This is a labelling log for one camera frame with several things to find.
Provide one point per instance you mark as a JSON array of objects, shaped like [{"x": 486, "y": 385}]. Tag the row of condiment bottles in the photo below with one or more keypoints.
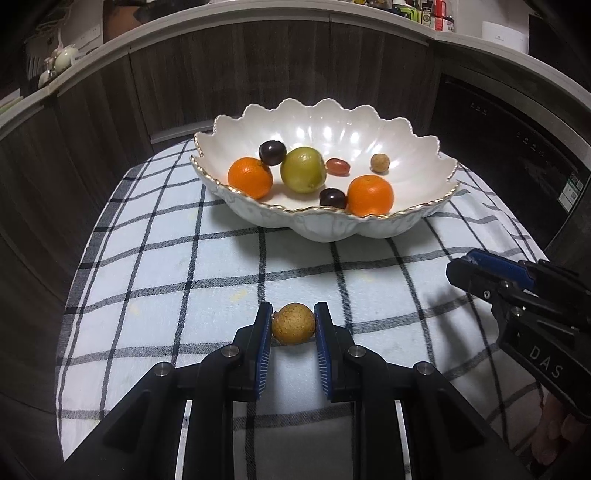
[{"x": 434, "y": 14}]

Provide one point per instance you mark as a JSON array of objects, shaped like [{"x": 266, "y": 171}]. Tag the black and white checked cloth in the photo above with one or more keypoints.
[{"x": 184, "y": 258}]

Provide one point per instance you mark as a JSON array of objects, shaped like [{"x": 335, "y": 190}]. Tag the person's right hand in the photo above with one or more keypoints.
[{"x": 554, "y": 434}]

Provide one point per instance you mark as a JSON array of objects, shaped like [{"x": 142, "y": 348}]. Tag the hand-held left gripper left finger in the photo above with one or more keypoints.
[{"x": 263, "y": 350}]

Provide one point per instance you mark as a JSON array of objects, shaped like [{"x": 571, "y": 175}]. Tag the wooden cutting board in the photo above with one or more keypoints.
[{"x": 124, "y": 14}]

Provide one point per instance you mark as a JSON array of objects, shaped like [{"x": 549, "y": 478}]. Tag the dark purple grape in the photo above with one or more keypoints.
[{"x": 333, "y": 198}]

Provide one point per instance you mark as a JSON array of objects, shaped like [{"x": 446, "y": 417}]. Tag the green apple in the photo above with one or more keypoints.
[{"x": 302, "y": 170}]

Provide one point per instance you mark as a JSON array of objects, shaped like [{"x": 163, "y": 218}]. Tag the white teapot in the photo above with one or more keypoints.
[{"x": 64, "y": 57}]

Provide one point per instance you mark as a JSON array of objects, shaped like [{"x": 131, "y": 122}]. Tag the brown longan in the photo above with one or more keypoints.
[
  {"x": 379, "y": 163},
  {"x": 293, "y": 324}
]

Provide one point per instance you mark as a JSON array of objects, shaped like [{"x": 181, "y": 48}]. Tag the orange mandarin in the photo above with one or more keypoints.
[
  {"x": 370, "y": 195},
  {"x": 250, "y": 177}
]

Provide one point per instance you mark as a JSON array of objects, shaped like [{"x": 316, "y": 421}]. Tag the dark plum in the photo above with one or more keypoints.
[{"x": 271, "y": 153}]

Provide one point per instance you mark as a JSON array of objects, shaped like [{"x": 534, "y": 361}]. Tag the red grape tomato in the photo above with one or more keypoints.
[{"x": 338, "y": 166}]

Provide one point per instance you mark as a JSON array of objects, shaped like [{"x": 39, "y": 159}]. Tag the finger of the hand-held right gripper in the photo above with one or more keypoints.
[
  {"x": 508, "y": 271},
  {"x": 475, "y": 279}
]

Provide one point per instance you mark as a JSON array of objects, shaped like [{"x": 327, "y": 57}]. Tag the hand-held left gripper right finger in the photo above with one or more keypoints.
[{"x": 323, "y": 350}]

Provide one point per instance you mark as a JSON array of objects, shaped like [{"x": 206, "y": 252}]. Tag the black built-in dishwasher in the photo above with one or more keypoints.
[{"x": 498, "y": 152}]

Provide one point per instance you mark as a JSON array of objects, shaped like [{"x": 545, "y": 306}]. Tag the white scalloped bowl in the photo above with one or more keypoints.
[{"x": 332, "y": 129}]

